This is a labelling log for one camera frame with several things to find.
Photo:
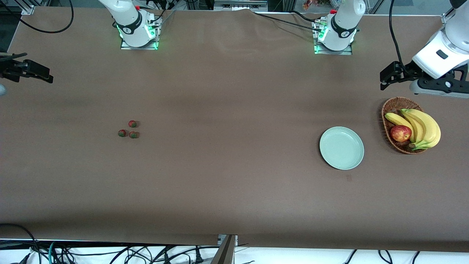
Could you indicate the brown table cover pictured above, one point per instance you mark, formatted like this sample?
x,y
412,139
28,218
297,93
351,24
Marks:
x,y
220,110

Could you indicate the pale green round plate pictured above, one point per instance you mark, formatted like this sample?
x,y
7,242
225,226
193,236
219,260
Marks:
x,y
341,148

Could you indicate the grey metal background box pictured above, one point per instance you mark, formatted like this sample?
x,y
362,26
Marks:
x,y
240,5

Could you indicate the red toy strawberry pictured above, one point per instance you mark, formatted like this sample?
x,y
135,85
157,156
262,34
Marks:
x,y
132,123
133,134
122,133

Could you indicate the brown wicker basket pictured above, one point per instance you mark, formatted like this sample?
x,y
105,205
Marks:
x,y
394,108

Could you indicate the red apple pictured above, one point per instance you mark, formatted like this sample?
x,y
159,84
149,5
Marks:
x,y
400,133

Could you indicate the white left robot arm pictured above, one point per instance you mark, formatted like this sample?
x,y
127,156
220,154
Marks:
x,y
344,22

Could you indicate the aluminium frame corner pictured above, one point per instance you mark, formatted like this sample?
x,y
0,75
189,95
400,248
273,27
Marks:
x,y
447,18
28,10

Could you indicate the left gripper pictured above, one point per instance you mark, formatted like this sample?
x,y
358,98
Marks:
x,y
407,70

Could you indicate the yellow banana bunch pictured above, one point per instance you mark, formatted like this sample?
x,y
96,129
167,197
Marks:
x,y
427,128

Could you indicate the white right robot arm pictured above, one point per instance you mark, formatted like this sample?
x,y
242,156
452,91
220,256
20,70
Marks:
x,y
126,14

